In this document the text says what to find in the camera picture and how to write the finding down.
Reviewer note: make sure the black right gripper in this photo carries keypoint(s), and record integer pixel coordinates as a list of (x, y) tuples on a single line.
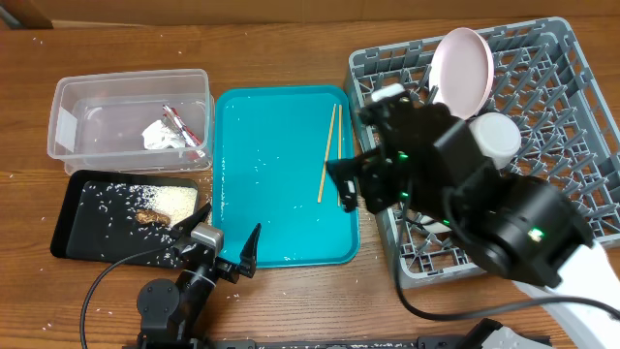
[(368, 165)]

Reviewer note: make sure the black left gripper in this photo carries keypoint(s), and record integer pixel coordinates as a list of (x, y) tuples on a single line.
[(229, 270)]

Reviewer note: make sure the white rice pile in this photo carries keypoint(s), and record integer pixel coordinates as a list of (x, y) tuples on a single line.
[(175, 202)]

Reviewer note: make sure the brown food scrap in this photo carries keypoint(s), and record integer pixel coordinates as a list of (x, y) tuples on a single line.
[(148, 216)]

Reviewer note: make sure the wooden chopstick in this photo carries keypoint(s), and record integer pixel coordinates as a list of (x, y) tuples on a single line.
[(339, 152), (327, 151)]

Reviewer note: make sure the red snack wrapper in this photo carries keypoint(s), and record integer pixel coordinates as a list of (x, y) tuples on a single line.
[(174, 122)]

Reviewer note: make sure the silver foil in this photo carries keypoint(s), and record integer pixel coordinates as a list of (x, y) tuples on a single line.
[(159, 135)]

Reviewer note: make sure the grey white bowl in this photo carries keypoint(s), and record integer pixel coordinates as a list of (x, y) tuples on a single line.
[(498, 137)]

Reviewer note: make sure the white round plate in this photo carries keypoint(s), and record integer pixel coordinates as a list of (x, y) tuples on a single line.
[(462, 70)]

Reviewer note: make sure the white paper cup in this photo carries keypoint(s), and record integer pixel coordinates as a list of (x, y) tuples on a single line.
[(433, 224)]

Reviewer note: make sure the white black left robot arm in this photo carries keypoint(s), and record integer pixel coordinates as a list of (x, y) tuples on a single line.
[(169, 310)]

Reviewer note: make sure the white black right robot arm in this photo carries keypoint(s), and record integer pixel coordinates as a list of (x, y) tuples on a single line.
[(518, 227)]

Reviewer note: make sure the black food waste tray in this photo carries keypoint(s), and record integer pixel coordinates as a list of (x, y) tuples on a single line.
[(97, 218)]

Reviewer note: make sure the clear plastic waste bin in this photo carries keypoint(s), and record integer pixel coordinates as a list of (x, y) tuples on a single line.
[(96, 121)]

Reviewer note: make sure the teal plastic tray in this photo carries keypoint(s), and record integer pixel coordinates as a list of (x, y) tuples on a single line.
[(269, 147)]

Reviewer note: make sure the grey plastic dish rack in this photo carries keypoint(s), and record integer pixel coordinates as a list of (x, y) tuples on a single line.
[(544, 84)]

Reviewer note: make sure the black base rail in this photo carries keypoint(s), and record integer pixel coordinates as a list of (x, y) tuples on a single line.
[(486, 334)]

